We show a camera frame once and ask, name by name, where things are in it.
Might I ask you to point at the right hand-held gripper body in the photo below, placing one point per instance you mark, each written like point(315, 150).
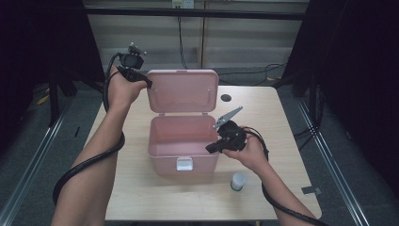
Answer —
point(233, 138)

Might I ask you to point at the black metal stand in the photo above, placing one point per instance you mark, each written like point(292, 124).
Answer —
point(53, 100)

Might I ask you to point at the black horizontal frame bar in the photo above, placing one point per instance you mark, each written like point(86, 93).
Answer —
point(194, 13)

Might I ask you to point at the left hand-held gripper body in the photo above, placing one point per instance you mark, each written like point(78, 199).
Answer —
point(131, 61)

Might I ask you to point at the small white bottle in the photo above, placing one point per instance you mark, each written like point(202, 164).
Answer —
point(238, 180)

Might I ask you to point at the metal floor rail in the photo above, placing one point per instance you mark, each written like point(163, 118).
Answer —
point(34, 163)
point(332, 169)

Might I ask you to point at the pink storage box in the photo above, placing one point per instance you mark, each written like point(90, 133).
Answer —
point(182, 138)

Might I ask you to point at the yellow tape piece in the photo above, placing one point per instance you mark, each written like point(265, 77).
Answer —
point(42, 100)

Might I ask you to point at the grey tape piece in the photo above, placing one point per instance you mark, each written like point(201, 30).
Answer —
point(310, 190)

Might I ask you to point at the black curtain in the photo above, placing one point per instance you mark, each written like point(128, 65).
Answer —
point(40, 40)
point(354, 62)

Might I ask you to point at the small black tape strip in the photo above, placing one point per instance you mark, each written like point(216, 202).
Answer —
point(77, 132)

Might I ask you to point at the white wall socket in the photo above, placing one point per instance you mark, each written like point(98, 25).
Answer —
point(183, 3)

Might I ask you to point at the person's left hand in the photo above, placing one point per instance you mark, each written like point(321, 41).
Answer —
point(120, 92)

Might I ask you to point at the person's right hand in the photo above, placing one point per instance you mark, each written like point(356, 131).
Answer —
point(252, 155)

